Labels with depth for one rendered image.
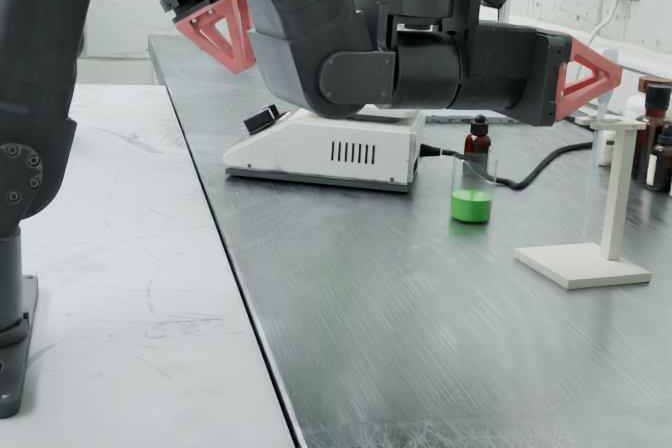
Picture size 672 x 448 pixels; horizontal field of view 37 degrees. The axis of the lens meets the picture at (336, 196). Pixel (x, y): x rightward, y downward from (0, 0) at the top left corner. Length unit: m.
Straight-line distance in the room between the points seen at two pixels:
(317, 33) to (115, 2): 2.83
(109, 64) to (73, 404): 2.95
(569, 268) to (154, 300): 0.33
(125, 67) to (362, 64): 2.85
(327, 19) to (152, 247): 0.28
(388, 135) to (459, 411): 0.48
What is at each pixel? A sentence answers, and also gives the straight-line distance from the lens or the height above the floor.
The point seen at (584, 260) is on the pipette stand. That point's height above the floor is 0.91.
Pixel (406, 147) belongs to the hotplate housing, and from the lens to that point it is 1.02.
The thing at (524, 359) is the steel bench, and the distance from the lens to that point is 0.67.
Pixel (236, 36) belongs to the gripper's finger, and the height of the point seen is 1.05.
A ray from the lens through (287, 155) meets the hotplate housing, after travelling 1.05.
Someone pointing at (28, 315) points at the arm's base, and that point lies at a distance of 0.67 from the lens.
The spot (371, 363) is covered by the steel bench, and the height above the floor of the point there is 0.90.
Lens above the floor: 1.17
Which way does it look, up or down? 15 degrees down
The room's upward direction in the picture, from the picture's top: 3 degrees clockwise
